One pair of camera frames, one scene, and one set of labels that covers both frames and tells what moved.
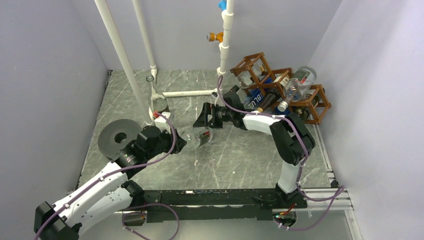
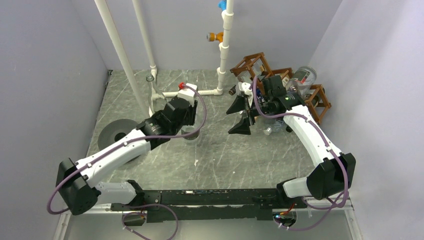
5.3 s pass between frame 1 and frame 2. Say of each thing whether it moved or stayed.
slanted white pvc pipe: stayed
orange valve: stayed
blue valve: stayed
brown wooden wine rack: stayed
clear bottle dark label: stayed
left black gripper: moved
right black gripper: moved
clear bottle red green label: moved
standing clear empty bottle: stayed
